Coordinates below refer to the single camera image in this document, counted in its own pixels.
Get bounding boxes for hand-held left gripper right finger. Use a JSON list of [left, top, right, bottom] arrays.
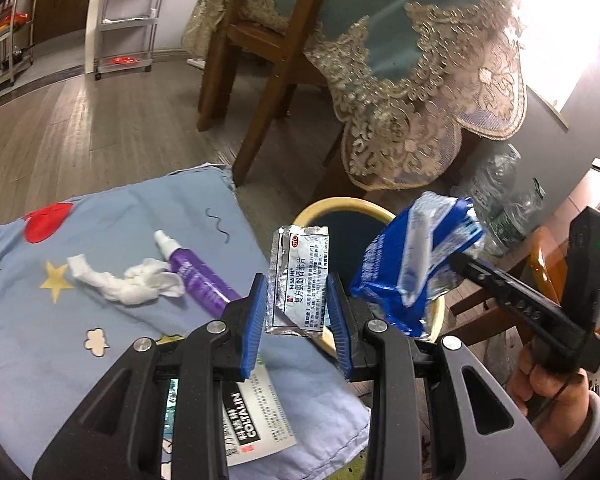
[[325, 272, 563, 480]]

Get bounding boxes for yellow-rimmed trash bin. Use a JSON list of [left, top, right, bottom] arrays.
[[291, 197, 446, 358]]

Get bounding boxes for white medicine box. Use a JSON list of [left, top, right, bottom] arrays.
[[162, 365, 297, 468]]

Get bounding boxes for blue printed blanket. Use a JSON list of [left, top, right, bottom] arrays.
[[0, 162, 371, 478]]

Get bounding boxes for window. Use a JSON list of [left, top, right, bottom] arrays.
[[525, 0, 600, 131]]

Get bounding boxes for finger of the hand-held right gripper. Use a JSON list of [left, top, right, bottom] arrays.
[[447, 251, 563, 333]]

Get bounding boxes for purple tube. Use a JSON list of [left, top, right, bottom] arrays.
[[153, 230, 243, 318]]

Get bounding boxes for white twisted tissue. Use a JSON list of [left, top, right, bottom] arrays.
[[67, 254, 186, 306]]

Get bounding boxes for brown wooden chair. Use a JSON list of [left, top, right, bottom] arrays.
[[196, 0, 338, 186]]

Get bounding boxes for white shelf cart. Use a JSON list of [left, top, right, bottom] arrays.
[[94, 0, 173, 81]]

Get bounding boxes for brown and black cabinet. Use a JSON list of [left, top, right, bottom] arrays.
[[562, 157, 600, 221]]

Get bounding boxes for silver medicine sachet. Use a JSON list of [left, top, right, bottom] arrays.
[[266, 225, 331, 338]]

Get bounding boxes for blue and white plastic package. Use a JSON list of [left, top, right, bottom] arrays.
[[350, 191, 483, 338]]

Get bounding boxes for metal storage rack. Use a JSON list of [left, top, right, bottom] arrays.
[[0, 0, 51, 103]]

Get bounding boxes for person's right hand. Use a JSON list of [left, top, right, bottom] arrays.
[[507, 342, 593, 461]]

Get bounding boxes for table with lace tablecloth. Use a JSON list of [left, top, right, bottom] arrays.
[[180, 0, 528, 191]]

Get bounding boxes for orange wooden chair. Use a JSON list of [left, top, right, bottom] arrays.
[[450, 225, 600, 351]]

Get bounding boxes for brown wooden cabinet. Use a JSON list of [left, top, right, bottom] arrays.
[[30, 0, 98, 46]]

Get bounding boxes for pack of plastic water bottles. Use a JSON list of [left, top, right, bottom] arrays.
[[467, 145, 546, 258]]

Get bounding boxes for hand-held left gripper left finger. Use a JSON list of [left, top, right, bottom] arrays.
[[32, 272, 270, 480]]

